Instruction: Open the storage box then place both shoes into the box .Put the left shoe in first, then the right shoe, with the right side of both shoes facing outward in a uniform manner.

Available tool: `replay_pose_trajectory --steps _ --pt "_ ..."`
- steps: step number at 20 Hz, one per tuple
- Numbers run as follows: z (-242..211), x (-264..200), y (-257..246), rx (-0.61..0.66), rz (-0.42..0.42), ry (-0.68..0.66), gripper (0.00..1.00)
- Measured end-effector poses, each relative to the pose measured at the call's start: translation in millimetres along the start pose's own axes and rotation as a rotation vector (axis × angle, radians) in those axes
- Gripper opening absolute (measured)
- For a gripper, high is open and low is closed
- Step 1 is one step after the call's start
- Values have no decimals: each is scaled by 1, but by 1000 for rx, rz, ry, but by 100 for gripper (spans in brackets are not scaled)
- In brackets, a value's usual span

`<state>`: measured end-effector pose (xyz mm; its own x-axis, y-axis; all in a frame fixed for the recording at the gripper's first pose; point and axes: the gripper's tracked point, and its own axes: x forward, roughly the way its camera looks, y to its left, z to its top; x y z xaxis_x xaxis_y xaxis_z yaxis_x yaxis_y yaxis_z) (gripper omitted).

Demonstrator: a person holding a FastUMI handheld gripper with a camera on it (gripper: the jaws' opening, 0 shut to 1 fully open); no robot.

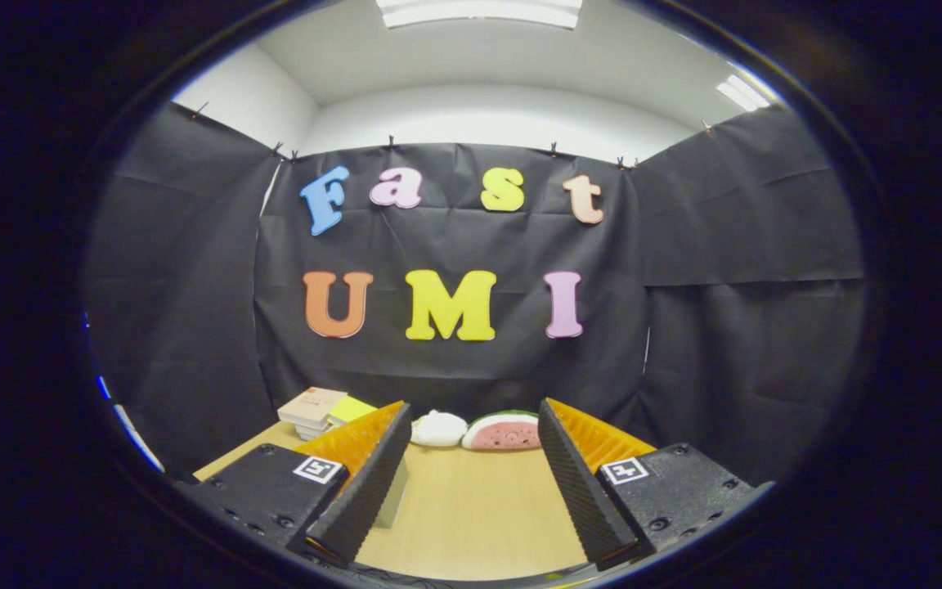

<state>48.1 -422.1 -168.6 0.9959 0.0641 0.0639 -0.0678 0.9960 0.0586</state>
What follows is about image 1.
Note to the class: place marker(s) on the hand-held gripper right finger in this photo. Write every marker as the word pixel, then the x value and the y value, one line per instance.
pixel 581 483

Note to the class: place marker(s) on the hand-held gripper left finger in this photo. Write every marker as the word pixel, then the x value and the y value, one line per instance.
pixel 369 483

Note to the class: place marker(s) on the cream fabric storage box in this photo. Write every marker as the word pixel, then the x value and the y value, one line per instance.
pixel 393 491

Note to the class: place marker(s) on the yellow book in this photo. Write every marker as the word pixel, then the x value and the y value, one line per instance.
pixel 352 409

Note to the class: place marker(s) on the grey book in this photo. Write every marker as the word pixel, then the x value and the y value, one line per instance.
pixel 311 431

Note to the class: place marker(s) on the white plush toy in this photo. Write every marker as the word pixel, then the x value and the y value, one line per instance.
pixel 438 428

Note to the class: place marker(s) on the watermelon plush toy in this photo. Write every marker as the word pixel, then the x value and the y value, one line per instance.
pixel 504 431

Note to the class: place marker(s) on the beige book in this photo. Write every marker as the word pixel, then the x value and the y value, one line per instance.
pixel 311 405

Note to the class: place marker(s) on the row of black cloth clips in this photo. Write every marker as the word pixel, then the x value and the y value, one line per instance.
pixel 390 143

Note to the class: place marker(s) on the small ceiling light panel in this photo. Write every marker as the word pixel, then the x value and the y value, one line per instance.
pixel 742 92

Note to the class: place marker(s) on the long ceiling light panel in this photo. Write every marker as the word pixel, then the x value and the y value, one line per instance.
pixel 479 10

